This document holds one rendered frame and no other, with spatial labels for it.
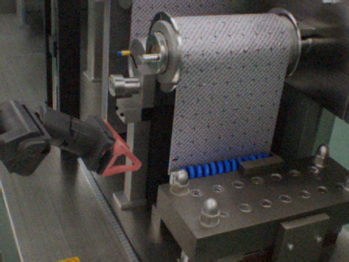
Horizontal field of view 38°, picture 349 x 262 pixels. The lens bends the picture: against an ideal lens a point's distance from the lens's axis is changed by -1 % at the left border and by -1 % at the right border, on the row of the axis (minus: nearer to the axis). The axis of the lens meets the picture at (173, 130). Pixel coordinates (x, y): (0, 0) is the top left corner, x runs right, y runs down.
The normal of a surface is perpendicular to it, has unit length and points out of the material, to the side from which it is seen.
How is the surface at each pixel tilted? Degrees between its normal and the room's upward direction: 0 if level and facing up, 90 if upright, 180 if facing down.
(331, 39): 90
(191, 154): 90
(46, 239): 0
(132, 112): 90
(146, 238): 0
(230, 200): 0
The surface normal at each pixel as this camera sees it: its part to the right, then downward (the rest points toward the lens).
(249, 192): 0.08, -0.88
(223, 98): 0.42, 0.46
